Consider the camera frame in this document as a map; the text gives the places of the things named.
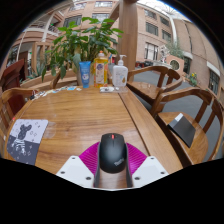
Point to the yellow flowering potted plant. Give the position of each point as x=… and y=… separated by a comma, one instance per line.
x=193, y=79

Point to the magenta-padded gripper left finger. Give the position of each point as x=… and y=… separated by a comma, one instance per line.
x=75, y=170

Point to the white pump bottle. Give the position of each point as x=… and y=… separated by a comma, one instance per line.
x=120, y=75

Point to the wooden armchair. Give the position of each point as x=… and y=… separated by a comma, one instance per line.
x=146, y=88
x=15, y=96
x=65, y=81
x=180, y=156

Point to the grey cartoon-print mouse pad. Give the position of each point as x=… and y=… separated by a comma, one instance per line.
x=28, y=140

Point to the dark red wooden lectern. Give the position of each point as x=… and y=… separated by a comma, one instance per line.
x=11, y=75

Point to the wooden pillar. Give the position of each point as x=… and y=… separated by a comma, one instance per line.
x=128, y=30

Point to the spiky green agave plant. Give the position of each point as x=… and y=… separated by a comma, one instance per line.
x=35, y=71

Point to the white statue on pedestal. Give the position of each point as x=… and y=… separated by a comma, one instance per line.
x=164, y=53

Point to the small white packet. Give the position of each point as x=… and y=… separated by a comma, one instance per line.
x=106, y=89

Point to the black computer mouse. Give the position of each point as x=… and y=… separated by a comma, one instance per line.
x=112, y=153

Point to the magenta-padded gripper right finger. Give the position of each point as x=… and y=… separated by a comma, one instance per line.
x=150, y=170

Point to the dark parked car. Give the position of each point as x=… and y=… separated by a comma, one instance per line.
x=144, y=63

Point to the blue squeeze tube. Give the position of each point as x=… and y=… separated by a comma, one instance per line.
x=85, y=74

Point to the black notebook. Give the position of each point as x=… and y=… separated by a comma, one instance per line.
x=182, y=129

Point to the large potted green plant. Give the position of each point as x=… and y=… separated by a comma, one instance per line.
x=80, y=40

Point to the yellow dish soap bottle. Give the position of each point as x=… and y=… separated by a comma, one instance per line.
x=100, y=71

